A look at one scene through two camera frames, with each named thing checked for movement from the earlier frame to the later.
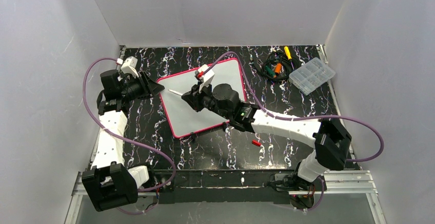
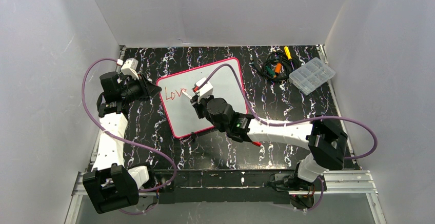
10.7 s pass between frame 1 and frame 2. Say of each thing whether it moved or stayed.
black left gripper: stayed
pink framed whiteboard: stayed
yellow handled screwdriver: stayed
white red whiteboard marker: moved
